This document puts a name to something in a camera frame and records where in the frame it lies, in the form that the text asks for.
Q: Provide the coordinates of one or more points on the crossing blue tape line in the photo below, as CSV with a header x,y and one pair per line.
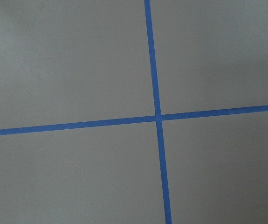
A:
x,y
134,120

